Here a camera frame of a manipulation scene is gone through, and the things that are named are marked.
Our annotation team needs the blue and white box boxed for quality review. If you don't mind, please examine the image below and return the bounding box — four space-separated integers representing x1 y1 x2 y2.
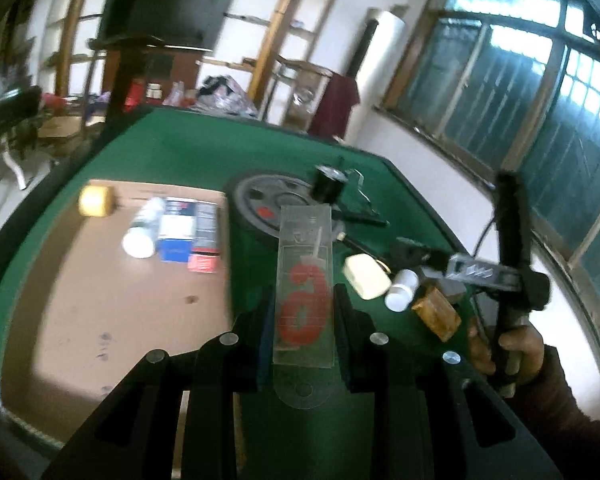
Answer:
157 199 201 263

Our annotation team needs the glass jar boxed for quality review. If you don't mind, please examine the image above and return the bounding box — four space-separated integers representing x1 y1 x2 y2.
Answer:
287 85 317 128

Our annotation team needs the pile of plastic bags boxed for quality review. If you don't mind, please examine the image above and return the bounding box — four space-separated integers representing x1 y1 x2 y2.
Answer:
194 75 259 119

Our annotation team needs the person's right forearm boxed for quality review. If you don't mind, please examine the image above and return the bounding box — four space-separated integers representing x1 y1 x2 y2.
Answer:
510 345 600 480

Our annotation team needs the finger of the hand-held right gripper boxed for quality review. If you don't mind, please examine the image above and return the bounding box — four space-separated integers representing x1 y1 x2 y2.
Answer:
394 236 433 262
419 254 452 282

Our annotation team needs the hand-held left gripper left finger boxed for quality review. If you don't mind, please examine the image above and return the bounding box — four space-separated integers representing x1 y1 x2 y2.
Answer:
42 284 277 480

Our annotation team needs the small white bottle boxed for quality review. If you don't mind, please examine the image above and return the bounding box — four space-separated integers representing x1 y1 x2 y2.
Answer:
384 268 421 312

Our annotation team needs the black cable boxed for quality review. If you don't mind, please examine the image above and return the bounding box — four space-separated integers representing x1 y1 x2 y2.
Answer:
471 216 499 333

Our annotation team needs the cream white block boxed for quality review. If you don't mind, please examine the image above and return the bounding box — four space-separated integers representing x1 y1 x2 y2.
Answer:
343 253 392 301

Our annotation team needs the maroon cloth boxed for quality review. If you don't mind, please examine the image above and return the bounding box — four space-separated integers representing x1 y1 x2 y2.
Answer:
309 74 362 141

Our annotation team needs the dark box with red end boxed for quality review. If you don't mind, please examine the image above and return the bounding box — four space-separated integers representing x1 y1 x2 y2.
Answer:
187 201 222 273

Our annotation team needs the person's right hand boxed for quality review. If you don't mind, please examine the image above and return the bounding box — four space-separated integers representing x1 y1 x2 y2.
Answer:
467 322 547 387

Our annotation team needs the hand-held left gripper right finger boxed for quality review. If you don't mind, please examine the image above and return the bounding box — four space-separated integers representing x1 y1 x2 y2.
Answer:
334 284 563 480

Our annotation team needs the wooden wall shelf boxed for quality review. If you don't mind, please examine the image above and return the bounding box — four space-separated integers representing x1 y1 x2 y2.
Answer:
40 0 351 121

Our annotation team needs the dark wooden television stand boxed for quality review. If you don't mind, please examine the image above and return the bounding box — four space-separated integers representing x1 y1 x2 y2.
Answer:
87 35 206 126

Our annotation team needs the yellow tape roll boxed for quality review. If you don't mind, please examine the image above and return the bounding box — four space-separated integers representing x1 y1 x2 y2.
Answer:
78 185 117 218

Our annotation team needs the tall white bottle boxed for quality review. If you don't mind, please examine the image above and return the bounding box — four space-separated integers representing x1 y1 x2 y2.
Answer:
121 196 167 259

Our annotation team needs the brown cardboard sheet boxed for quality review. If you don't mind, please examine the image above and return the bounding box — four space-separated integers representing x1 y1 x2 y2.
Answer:
2 179 233 413

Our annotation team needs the clear plastic package red print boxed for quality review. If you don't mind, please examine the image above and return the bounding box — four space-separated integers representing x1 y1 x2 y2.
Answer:
271 204 337 411

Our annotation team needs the wooden framed window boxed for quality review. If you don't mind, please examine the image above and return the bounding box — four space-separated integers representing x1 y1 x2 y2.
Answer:
377 0 600 321

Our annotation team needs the brown packet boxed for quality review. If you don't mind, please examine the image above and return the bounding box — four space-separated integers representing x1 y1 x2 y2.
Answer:
411 286 462 343

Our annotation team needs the grey weight plate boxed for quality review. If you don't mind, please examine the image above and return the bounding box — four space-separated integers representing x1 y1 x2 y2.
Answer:
231 174 346 248

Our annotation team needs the black flat television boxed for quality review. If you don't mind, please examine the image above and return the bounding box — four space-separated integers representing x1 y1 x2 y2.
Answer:
96 0 237 54

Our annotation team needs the black pen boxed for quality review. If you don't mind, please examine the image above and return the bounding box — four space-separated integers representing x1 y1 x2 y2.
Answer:
336 231 388 267

